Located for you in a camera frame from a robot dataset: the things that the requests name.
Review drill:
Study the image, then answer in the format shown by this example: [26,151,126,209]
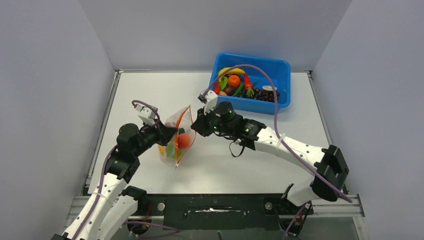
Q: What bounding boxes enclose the orange toy carrot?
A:
[243,73,255,97]

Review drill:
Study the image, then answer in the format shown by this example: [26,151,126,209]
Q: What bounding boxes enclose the brown white toy mushroom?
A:
[262,85,277,92]

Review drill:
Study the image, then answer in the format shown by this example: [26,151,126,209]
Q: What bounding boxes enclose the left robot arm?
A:
[52,122,179,240]

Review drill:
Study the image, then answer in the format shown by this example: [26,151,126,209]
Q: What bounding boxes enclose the green toy chili pepper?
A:
[232,82,245,97]

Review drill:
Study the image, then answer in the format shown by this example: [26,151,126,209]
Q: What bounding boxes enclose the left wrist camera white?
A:
[134,103,158,126]

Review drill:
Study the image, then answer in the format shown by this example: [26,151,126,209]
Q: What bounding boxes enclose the toy peach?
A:
[177,133,192,149]

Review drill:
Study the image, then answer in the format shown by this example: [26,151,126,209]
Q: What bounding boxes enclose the clear zip top bag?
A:
[158,105,196,168]

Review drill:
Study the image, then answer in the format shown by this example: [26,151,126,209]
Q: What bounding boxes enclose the red toy chili pepper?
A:
[213,82,221,95]

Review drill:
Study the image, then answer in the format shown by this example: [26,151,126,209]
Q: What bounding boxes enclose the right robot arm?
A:
[190,101,352,214]

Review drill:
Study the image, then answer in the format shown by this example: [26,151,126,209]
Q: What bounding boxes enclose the green toy leaf vegetable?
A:
[219,76,228,91]

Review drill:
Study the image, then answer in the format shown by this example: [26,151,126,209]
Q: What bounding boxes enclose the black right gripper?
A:
[192,104,234,138]

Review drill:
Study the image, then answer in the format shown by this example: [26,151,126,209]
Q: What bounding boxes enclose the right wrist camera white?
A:
[198,89,218,115]

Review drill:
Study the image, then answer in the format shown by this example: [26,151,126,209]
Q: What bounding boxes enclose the yellow toy banana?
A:
[217,67,246,78]

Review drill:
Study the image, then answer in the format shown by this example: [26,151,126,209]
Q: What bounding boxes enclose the dark toy grapes bunch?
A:
[238,88,275,102]

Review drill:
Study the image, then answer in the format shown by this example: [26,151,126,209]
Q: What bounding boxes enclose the orange toy tangerine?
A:
[227,74,241,88]

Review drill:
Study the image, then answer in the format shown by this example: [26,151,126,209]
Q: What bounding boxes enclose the purple toy onion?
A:
[222,85,237,96]

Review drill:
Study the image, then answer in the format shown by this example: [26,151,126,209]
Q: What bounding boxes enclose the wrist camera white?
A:
[134,103,158,126]
[198,89,218,115]

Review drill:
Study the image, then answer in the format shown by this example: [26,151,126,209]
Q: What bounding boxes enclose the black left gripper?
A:
[132,118,178,157]

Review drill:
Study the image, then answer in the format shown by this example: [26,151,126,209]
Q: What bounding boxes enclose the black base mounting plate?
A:
[124,192,301,231]

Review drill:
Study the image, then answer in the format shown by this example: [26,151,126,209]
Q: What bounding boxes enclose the green toy lime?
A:
[165,142,178,159]

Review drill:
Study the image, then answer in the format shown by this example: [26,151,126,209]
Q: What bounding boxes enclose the yellow toy bell pepper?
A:
[158,145,165,156]

